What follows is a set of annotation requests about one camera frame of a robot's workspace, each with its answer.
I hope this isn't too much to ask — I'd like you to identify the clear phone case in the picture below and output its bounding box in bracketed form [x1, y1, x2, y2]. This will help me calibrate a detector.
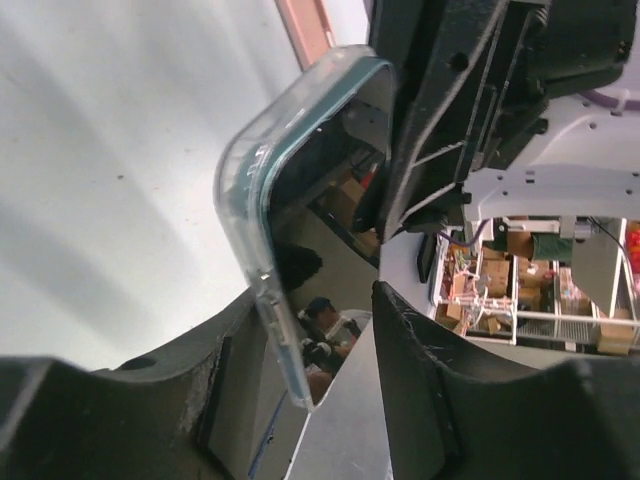
[213, 45, 395, 410]

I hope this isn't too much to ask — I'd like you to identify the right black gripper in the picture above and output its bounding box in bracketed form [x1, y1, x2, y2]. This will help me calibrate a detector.
[369, 1, 637, 242]

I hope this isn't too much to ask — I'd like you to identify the black teal phone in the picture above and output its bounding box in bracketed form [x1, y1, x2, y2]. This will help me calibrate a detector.
[239, 55, 396, 406]

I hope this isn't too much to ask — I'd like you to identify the pink phone case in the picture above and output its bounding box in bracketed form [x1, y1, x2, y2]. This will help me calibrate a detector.
[275, 0, 334, 70]

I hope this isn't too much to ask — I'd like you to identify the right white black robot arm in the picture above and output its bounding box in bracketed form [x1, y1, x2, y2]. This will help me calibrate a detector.
[353, 1, 639, 241]

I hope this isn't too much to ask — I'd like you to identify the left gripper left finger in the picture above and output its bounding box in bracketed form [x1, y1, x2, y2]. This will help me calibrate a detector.
[1, 292, 269, 479]

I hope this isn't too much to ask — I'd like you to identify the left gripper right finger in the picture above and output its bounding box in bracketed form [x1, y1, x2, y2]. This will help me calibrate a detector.
[372, 281, 639, 479]

